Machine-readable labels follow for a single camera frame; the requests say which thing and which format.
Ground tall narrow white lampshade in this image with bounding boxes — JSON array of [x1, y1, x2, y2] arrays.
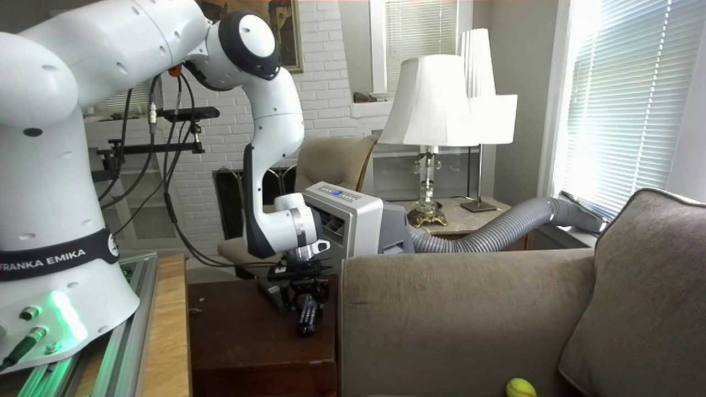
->
[[458, 26, 496, 99]]

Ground white portable air conditioner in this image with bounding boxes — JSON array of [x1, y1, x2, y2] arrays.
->
[[301, 181, 415, 260]]

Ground white shade crystal table lamp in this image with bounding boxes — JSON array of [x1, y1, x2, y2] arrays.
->
[[377, 52, 480, 230]]

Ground white framed glass door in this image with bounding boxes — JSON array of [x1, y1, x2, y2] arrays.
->
[[79, 109, 178, 250]]

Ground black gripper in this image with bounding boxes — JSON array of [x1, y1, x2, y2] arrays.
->
[[286, 256, 331, 319]]

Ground black fireplace screen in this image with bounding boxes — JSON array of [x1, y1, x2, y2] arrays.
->
[[211, 164, 300, 242]]

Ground beige sofa back cushion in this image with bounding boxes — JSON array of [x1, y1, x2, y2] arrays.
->
[[557, 185, 706, 397]]

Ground dark brown wooden table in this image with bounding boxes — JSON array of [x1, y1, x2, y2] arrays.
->
[[185, 273, 341, 397]]

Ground thin black camera cable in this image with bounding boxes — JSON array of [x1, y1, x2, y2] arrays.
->
[[108, 120, 189, 241]]

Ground black stereo camera bar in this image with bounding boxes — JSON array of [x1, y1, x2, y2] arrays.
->
[[161, 106, 221, 123]]

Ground yellow green tennis ball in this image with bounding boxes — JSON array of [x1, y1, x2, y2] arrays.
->
[[503, 375, 537, 397]]

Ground white shade thin pole lamp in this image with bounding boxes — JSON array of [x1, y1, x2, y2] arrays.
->
[[458, 93, 519, 217]]

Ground grey ribbed exhaust hose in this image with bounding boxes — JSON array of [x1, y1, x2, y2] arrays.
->
[[400, 190, 612, 256]]

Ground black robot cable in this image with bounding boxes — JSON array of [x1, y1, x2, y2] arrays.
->
[[146, 68, 238, 271]]

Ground aluminium rail frame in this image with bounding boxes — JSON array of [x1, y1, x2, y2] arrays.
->
[[0, 252, 161, 397]]

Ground white framed window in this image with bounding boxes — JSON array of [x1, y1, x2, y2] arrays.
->
[[367, 0, 474, 99]]

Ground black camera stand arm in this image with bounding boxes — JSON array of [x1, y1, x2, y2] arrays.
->
[[94, 120, 207, 177]]

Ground glossy black long remote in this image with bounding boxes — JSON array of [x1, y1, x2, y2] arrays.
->
[[295, 292, 321, 339]]

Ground beige armchair with wood frame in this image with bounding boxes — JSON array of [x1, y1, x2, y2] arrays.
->
[[215, 133, 381, 282]]

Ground light wooden bench top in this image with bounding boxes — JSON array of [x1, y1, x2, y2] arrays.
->
[[136, 252, 194, 397]]

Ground framed wall picture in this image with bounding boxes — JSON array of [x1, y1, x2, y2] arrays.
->
[[196, 0, 305, 75]]

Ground beige fabric sofa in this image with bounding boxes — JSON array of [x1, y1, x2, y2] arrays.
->
[[337, 245, 600, 397]]

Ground light wooden end table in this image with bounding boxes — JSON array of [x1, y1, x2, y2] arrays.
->
[[394, 196, 514, 238]]

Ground white window blinds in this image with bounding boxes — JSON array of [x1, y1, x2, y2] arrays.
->
[[563, 0, 706, 220]]

